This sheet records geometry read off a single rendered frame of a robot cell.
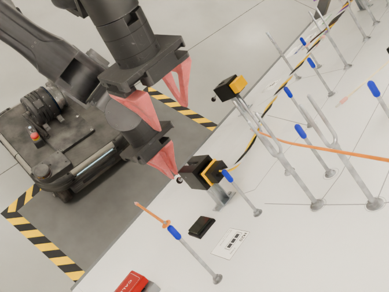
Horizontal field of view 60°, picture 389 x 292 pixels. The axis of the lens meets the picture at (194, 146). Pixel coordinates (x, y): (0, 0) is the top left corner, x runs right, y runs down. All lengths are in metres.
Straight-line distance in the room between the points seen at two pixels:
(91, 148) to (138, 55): 1.39
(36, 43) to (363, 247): 0.49
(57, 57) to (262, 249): 0.40
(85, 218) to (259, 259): 1.49
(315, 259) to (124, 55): 0.30
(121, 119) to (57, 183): 1.22
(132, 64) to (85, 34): 2.47
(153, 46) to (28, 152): 1.51
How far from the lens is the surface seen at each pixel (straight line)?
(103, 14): 0.39
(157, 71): 0.41
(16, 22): 0.56
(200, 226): 0.56
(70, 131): 1.84
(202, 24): 2.85
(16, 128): 2.00
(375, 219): 0.39
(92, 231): 1.82
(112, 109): 0.52
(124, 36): 0.40
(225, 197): 0.59
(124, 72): 0.41
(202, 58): 2.52
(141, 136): 0.60
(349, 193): 0.44
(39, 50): 0.56
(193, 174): 0.53
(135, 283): 0.53
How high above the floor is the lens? 1.63
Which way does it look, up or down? 55 degrees down
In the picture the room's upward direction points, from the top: straight up
